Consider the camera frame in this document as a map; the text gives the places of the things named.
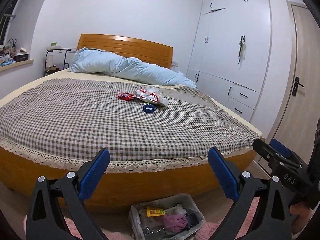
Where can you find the clear plastic water bottle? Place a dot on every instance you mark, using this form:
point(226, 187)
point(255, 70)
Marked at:
point(154, 233)

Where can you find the blue jar lid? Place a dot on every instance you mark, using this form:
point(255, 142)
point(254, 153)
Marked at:
point(149, 108)

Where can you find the black metal side rack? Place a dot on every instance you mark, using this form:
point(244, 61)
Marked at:
point(56, 58)

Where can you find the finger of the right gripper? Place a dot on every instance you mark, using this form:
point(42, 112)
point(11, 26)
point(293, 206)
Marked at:
point(285, 155)
point(278, 168)

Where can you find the dark blue cardboard box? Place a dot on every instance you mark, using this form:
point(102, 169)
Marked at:
point(192, 221)

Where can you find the red blue snack wrapper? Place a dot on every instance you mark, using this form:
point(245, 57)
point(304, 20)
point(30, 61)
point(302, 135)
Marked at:
point(125, 96)

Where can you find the bag hanging on wardrobe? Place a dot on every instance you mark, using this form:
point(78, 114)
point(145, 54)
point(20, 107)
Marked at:
point(242, 49)

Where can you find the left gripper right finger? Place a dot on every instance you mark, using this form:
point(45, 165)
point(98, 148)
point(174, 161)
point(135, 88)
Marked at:
point(271, 219)

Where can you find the beige room door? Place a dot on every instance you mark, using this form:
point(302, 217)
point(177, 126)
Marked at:
point(296, 121)

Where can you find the red white snack wrapper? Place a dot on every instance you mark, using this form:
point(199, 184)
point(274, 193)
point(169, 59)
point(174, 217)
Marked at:
point(151, 95)

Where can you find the lined trash bin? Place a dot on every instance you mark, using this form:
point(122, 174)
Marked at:
point(138, 217)

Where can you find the yellow snack packet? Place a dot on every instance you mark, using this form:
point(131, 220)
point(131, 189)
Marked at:
point(154, 212)

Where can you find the person right hand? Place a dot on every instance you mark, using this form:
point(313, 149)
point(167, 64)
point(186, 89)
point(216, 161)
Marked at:
point(303, 213)

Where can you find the brown checkered bedspread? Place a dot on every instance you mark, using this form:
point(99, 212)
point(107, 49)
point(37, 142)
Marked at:
point(63, 123)

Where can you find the purple towel cloth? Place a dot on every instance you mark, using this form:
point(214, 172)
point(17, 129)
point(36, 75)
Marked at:
point(174, 223)

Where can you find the white built-in wardrobe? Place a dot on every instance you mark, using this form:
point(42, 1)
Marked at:
point(213, 64)

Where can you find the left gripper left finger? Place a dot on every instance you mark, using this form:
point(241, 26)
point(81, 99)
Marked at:
point(45, 219)

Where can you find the knotted white plastic bag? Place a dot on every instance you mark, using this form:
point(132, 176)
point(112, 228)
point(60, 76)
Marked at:
point(178, 210)

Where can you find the light blue duvet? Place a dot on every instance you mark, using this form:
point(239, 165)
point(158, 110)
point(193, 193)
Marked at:
point(92, 61)

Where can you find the wooden window sill shelf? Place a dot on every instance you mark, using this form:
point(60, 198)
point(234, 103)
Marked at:
point(16, 64)

